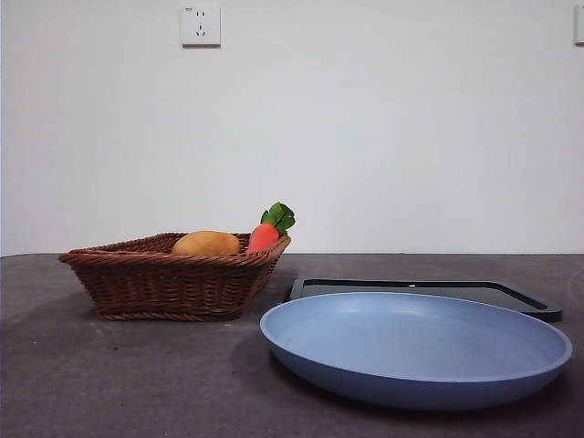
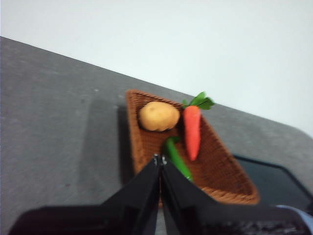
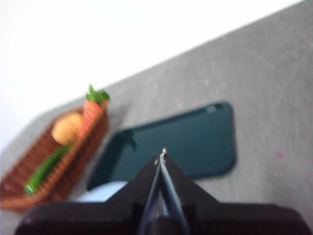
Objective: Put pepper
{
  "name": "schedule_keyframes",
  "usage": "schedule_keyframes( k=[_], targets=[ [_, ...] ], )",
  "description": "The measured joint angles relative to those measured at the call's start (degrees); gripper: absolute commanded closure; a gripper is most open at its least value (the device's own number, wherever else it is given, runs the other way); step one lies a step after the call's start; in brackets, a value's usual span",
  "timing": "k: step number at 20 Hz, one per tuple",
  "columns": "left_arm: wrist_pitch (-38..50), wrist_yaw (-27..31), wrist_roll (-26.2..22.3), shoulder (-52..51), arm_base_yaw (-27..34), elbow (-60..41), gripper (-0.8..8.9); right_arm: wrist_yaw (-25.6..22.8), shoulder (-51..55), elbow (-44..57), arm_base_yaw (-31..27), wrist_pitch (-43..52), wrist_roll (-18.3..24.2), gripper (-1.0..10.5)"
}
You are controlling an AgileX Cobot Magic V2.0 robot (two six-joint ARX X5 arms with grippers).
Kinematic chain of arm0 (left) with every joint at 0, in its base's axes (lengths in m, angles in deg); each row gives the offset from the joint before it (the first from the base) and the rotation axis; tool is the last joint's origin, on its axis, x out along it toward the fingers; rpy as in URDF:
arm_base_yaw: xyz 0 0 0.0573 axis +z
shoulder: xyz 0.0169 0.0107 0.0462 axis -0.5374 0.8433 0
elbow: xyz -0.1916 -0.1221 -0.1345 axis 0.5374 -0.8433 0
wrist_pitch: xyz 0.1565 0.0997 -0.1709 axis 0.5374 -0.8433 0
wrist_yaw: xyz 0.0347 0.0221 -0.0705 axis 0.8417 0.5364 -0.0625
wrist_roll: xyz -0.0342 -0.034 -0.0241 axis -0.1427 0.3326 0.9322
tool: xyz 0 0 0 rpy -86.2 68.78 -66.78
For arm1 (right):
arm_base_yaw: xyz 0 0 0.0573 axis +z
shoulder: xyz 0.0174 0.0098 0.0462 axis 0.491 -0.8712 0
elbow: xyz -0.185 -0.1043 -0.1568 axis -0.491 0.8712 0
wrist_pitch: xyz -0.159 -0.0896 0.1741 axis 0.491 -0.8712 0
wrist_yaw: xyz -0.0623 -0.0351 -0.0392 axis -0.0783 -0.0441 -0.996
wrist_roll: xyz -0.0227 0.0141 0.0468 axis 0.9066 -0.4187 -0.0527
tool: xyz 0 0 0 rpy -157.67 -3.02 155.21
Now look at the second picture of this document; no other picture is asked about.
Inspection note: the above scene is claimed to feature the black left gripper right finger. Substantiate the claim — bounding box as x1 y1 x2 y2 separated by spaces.
161 156 309 235

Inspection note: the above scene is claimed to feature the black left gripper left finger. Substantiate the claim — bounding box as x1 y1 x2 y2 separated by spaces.
8 154 161 235

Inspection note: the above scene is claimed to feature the long green pepper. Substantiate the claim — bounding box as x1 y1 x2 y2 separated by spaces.
162 136 194 183

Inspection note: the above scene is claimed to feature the brown wicker basket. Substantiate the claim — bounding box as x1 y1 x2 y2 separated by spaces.
125 89 260 208

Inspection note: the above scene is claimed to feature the black rectangular tray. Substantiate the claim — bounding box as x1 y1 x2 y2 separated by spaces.
231 154 313 213

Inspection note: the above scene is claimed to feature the orange carrot with green leaves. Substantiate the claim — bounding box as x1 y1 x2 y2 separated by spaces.
182 92 216 162

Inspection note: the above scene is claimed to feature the yellow-brown potato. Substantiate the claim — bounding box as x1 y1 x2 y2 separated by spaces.
139 101 181 132

